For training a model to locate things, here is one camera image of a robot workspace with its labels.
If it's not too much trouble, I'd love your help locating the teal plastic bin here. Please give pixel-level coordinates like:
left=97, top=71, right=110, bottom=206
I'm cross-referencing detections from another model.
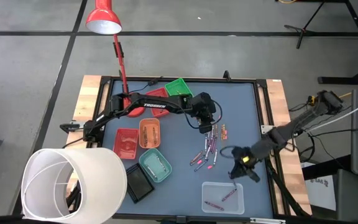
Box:
left=138, top=147, right=173, bottom=183

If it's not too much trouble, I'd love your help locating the black marker pen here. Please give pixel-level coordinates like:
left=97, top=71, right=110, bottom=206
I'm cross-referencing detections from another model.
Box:
left=193, top=159, right=209, bottom=172

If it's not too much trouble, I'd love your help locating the yellow extension cord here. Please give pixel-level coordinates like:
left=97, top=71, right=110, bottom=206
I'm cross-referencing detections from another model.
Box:
left=308, top=82, right=358, bottom=106

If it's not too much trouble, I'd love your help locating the black metal table frame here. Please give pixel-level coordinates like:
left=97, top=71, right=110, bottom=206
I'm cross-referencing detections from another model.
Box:
left=99, top=75, right=276, bottom=220

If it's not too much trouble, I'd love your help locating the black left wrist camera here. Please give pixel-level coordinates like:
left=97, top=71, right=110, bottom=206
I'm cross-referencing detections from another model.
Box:
left=198, top=123, right=213, bottom=135

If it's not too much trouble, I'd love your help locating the black lamp cord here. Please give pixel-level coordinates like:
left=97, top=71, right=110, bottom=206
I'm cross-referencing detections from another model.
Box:
left=128, top=76, right=165, bottom=95

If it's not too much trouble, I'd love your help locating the black clamp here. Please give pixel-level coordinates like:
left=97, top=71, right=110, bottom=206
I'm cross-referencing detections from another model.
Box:
left=59, top=122, right=81, bottom=134

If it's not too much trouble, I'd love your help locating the orange plastic bin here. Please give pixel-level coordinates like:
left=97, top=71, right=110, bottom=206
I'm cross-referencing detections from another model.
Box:
left=139, top=118, right=162, bottom=149

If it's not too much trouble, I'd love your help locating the black mesh basket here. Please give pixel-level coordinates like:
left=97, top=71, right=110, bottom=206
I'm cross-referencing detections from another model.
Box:
left=125, top=162, right=156, bottom=205

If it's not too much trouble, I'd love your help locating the white label strip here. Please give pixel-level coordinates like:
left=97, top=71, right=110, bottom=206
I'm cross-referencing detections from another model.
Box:
left=249, top=217, right=288, bottom=224

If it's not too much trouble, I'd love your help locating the white drum lampshade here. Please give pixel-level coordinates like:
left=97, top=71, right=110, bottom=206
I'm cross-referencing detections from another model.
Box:
left=21, top=147, right=128, bottom=224

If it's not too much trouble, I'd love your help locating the black cable bundle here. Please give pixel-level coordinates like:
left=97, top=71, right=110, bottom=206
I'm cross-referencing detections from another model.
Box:
left=264, top=155, right=312, bottom=218

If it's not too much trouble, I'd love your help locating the gray box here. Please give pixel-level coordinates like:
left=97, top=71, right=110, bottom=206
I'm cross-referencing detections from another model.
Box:
left=333, top=169, right=358, bottom=222

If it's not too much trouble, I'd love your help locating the red mesh basket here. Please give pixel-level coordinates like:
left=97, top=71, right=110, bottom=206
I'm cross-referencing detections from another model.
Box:
left=145, top=87, right=171, bottom=118

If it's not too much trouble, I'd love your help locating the black right camera cable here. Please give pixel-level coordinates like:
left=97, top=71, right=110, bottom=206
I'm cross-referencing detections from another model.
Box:
left=218, top=144, right=239, bottom=160

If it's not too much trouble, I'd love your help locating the red desk lamp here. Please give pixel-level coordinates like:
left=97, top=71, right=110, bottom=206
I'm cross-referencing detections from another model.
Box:
left=85, top=0, right=147, bottom=118

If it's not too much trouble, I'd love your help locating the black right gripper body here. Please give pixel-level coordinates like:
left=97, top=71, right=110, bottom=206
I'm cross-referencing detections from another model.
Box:
left=231, top=145, right=260, bottom=175

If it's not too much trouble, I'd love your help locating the clear plastic bin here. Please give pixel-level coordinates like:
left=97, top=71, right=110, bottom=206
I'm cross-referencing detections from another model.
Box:
left=201, top=181, right=246, bottom=215

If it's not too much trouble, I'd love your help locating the red plastic bin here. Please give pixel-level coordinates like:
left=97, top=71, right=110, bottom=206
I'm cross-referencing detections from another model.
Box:
left=112, top=128, right=140, bottom=161

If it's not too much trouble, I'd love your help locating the green mesh basket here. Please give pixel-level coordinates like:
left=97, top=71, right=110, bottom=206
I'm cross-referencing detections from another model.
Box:
left=164, top=77, right=195, bottom=98

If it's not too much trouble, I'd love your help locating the white cardboard box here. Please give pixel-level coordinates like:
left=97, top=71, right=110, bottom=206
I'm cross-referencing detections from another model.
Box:
left=304, top=175, right=337, bottom=212

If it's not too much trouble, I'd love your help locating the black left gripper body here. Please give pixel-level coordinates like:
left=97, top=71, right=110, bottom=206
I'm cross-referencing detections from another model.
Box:
left=192, top=91, right=217, bottom=124

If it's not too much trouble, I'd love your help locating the black tripod stand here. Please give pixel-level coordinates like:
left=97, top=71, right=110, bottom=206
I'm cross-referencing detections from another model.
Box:
left=283, top=0, right=358, bottom=50

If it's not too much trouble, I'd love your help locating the white cable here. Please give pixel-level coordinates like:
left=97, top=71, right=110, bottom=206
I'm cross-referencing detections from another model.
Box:
left=309, top=95, right=358, bottom=133

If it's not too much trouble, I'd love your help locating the black desk leg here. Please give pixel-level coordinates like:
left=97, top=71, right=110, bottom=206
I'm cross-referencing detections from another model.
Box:
left=317, top=60, right=358, bottom=85

